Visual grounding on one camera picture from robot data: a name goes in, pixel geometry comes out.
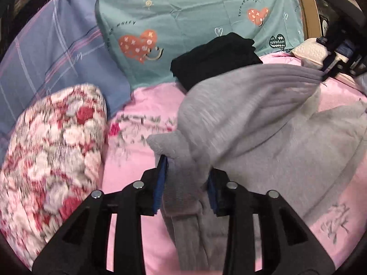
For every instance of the teal heart print pillow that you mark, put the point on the teal heart print pillow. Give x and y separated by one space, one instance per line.
186 20

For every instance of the wooden headboard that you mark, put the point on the wooden headboard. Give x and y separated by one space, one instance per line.
308 8

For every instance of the grey pants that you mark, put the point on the grey pants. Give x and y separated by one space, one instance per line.
243 137

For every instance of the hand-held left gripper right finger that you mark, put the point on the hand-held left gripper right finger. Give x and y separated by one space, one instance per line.
212 196

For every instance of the pink floral bed sheet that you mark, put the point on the pink floral bed sheet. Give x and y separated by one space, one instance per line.
134 160

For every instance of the blue plaid pillow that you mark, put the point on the blue plaid pillow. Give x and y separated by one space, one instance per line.
54 63

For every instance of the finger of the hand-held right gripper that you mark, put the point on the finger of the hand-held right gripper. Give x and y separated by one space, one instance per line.
329 63

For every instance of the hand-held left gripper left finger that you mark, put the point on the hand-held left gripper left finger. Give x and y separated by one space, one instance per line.
160 187

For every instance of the black folded garment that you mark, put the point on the black folded garment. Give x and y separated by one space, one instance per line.
215 58

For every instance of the cream folded cloth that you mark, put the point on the cream folded cloth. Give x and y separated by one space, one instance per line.
311 53

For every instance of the red floral pillow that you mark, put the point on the red floral pillow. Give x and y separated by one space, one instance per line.
48 160

